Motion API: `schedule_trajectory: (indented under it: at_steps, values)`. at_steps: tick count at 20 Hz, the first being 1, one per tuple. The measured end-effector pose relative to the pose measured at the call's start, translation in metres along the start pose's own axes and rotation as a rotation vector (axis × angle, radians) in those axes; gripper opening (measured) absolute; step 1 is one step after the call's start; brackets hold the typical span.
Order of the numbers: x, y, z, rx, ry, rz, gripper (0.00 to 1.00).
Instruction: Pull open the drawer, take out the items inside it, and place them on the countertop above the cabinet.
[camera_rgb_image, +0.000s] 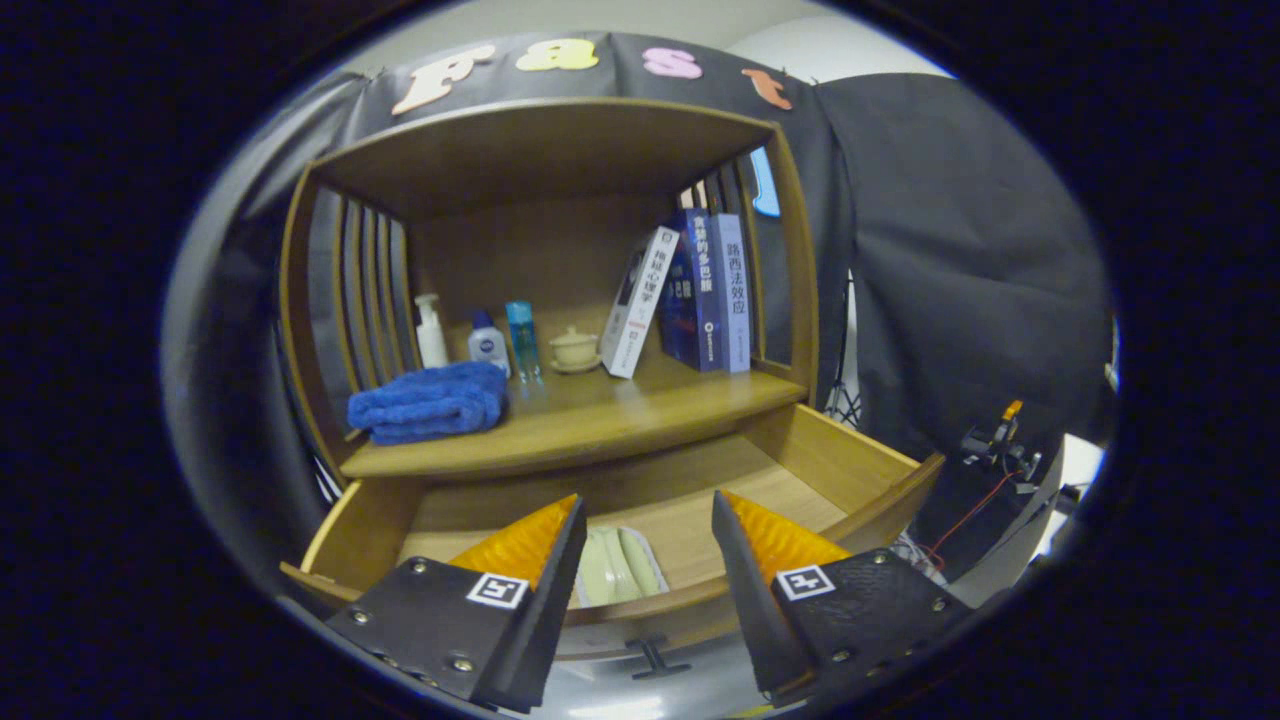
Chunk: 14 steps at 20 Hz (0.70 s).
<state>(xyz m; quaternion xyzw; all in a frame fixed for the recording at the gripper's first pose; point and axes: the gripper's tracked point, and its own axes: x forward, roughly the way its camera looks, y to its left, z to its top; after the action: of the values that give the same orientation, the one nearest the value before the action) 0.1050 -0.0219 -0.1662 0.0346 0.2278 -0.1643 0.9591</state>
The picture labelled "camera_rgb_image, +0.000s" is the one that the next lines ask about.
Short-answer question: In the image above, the wooden cabinet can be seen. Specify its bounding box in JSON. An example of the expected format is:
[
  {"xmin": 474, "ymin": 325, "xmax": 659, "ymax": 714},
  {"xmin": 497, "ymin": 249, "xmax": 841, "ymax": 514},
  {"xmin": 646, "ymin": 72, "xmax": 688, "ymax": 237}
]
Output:
[{"xmin": 278, "ymin": 96, "xmax": 946, "ymax": 681}]

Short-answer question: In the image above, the white book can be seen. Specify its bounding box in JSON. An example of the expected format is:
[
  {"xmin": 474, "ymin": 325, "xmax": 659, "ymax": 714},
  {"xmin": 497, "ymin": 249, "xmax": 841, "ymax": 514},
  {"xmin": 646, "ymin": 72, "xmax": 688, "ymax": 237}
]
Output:
[{"xmin": 600, "ymin": 225, "xmax": 681, "ymax": 380}]

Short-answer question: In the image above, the black backdrop cloth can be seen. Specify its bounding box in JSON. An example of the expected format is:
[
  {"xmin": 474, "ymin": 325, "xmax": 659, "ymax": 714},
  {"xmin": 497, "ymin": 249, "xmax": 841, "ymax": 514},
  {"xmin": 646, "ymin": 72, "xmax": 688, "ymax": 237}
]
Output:
[{"xmin": 165, "ymin": 30, "xmax": 1116, "ymax": 601}]

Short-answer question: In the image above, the wooden countertop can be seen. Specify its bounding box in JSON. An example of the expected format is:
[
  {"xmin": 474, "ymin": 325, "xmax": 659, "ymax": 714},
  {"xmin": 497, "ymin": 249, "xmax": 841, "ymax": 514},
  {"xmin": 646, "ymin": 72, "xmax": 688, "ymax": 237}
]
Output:
[{"xmin": 340, "ymin": 345, "xmax": 809, "ymax": 479}]

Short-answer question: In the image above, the pale green slipper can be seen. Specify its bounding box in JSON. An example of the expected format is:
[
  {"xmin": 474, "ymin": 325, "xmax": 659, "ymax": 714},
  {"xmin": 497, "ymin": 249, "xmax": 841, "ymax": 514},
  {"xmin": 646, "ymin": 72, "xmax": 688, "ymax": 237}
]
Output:
[{"xmin": 575, "ymin": 526, "xmax": 670, "ymax": 608}]

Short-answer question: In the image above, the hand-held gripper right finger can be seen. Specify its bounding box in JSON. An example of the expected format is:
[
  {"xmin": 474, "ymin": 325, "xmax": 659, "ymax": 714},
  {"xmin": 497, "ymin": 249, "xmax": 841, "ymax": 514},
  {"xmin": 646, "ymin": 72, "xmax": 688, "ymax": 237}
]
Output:
[{"xmin": 711, "ymin": 490, "xmax": 973, "ymax": 706}]

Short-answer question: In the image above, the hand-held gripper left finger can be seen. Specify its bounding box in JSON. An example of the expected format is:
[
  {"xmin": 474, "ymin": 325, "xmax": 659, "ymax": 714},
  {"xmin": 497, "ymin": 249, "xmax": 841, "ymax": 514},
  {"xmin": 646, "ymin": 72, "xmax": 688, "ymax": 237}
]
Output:
[{"xmin": 325, "ymin": 493, "xmax": 589, "ymax": 714}]

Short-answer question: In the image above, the clear blue bottle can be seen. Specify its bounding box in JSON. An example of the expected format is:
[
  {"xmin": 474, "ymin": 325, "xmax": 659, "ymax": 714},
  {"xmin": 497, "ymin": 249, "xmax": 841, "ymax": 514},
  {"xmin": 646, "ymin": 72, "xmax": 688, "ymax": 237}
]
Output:
[{"xmin": 504, "ymin": 300, "xmax": 543, "ymax": 382}]

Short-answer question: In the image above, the red cable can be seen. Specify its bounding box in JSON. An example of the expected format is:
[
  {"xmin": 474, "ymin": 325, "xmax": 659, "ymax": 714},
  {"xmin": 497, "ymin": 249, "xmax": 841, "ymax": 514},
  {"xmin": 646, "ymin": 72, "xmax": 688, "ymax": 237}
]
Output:
[{"xmin": 925, "ymin": 470, "xmax": 1021, "ymax": 571}]

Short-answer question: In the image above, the pale grey book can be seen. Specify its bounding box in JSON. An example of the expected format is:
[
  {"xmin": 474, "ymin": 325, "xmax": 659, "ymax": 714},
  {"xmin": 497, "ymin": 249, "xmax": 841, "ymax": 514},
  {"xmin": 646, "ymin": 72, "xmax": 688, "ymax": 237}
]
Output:
[{"xmin": 712, "ymin": 213, "xmax": 753, "ymax": 374}]

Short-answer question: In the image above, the white pump bottle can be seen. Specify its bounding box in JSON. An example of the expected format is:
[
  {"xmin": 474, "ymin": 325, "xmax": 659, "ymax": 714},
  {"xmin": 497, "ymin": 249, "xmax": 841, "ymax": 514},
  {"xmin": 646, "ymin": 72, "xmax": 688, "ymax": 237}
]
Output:
[{"xmin": 414, "ymin": 293, "xmax": 451, "ymax": 369}]

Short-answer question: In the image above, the cream lidded teacup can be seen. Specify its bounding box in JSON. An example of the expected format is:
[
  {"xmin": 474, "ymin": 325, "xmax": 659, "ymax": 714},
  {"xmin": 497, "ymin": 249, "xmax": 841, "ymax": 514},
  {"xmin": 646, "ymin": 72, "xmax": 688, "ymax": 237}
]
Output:
[{"xmin": 549, "ymin": 326, "xmax": 603, "ymax": 375}]

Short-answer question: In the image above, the orange and black clamp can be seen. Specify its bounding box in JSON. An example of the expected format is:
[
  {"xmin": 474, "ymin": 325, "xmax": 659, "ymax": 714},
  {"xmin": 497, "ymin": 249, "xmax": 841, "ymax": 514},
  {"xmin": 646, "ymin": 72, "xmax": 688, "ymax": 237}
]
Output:
[{"xmin": 960, "ymin": 400, "xmax": 1046, "ymax": 496}]

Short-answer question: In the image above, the blue towel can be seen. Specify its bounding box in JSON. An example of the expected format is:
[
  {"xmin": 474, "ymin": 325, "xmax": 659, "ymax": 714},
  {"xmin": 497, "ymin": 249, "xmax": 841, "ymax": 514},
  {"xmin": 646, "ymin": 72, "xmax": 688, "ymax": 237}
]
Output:
[{"xmin": 347, "ymin": 361, "xmax": 509, "ymax": 446}]

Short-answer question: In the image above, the dark blue book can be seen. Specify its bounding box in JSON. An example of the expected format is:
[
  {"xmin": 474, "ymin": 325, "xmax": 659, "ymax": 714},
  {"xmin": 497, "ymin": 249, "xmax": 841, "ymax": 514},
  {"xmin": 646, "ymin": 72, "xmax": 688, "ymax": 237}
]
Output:
[{"xmin": 660, "ymin": 208, "xmax": 723, "ymax": 373}]

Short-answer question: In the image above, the white bottle with blue cap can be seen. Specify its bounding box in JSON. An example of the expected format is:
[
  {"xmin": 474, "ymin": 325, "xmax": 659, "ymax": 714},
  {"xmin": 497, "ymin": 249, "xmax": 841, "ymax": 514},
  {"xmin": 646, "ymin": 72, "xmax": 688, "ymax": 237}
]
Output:
[{"xmin": 467, "ymin": 309, "xmax": 512, "ymax": 379}]

